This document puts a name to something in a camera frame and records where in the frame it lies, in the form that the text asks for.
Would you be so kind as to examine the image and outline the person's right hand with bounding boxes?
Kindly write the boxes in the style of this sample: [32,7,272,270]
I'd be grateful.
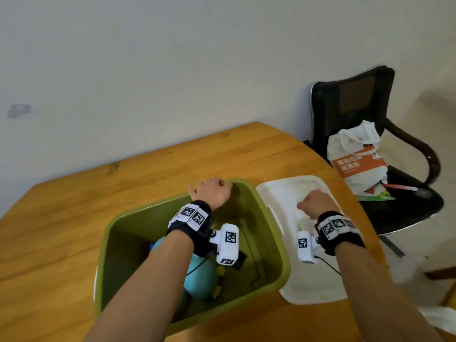
[297,190,340,220]

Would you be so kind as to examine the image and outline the white plastic bag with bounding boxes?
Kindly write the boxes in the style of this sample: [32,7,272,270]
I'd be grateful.
[418,306,456,336]

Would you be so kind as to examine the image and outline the black office chair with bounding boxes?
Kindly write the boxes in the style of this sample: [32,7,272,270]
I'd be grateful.
[303,65,445,259]

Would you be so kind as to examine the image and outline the black marker wristband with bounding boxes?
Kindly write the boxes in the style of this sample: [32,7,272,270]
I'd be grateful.
[167,200,215,257]
[314,211,366,256]

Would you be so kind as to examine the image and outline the person's right forearm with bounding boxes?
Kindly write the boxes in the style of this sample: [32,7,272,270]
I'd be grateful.
[334,241,444,342]

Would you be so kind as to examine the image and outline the person's left forearm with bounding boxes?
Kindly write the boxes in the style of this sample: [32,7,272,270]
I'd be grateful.
[84,229,195,342]

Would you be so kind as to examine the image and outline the white plastic bin lid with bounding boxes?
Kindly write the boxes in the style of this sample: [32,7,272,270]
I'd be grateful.
[256,175,361,305]

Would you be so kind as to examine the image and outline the teal round toy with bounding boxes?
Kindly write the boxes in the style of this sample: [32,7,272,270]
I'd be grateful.
[148,236,226,302]

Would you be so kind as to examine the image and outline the green plastic storage bin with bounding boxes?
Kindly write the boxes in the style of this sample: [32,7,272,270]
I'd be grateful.
[93,179,291,336]

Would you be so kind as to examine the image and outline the green flat packet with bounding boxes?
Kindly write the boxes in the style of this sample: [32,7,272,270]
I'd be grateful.
[357,190,396,203]

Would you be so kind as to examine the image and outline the black camera cable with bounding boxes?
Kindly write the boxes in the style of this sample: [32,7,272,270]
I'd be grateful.
[185,253,216,277]
[314,255,342,277]

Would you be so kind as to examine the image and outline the pink stick tool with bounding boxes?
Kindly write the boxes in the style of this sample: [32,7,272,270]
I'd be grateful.
[382,183,432,199]

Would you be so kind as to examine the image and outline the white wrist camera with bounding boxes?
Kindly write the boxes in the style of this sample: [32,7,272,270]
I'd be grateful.
[297,231,319,264]
[210,223,247,271]

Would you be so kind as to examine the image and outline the person's left hand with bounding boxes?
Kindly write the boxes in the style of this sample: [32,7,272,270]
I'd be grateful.
[188,177,233,211]

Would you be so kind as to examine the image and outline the white and orange bag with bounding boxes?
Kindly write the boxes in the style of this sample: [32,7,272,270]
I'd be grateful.
[327,120,389,197]

